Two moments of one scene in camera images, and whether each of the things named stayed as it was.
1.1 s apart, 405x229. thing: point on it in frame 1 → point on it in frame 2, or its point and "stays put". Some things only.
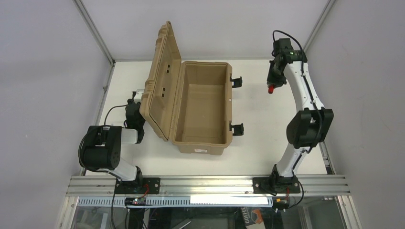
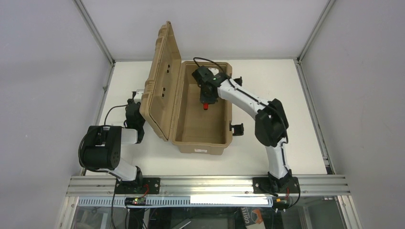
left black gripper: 133,113 stays put
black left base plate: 143,185 stays put
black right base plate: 276,185 stays put
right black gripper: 274,78 → 207,98
